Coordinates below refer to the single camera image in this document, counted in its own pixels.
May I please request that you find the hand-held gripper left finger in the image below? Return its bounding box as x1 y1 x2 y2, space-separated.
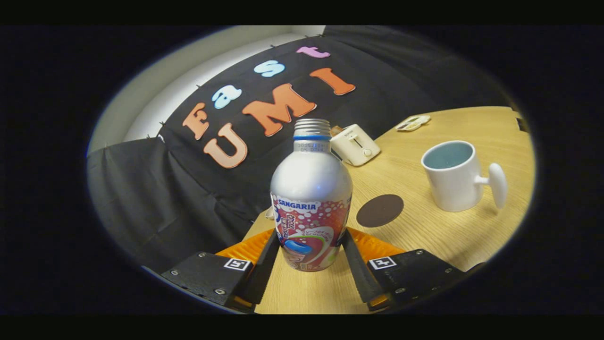
160 228 280 312

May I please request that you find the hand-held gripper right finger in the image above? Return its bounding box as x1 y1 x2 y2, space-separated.
341 228 487 311

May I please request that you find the dark brown round coaster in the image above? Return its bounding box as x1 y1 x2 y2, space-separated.
356 194 404 228

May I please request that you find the silver juice bottle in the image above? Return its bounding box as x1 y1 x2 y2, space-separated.
270 118 353 272

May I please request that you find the white cup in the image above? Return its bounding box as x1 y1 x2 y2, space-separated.
421 140 508 213

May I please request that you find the wooden table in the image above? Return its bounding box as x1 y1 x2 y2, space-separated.
243 106 536 315

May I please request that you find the white toaster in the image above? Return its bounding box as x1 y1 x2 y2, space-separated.
329 124 381 167

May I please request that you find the small white food tray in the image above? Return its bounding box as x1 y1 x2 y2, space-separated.
395 115 431 132

